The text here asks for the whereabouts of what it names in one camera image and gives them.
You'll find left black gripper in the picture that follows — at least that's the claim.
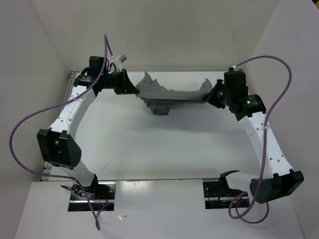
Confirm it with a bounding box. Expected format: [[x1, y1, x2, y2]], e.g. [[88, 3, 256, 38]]
[[100, 69, 139, 95]]

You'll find grey pleated skirt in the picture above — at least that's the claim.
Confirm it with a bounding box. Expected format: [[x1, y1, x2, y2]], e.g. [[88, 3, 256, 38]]
[[136, 72, 213, 116]]

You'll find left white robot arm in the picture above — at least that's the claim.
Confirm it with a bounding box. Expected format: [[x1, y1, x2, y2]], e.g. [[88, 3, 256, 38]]
[[37, 69, 139, 199]]

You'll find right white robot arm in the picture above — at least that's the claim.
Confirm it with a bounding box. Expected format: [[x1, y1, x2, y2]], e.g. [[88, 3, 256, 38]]
[[205, 70, 304, 204]]

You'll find aluminium table frame rail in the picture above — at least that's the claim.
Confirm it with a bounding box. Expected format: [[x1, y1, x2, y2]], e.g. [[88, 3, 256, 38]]
[[40, 71, 80, 182]]

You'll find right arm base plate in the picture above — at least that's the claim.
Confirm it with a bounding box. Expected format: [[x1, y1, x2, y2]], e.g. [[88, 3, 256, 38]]
[[202, 179, 242, 209]]

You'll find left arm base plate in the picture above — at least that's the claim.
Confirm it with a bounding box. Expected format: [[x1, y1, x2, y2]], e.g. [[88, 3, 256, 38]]
[[62, 181, 116, 212]]

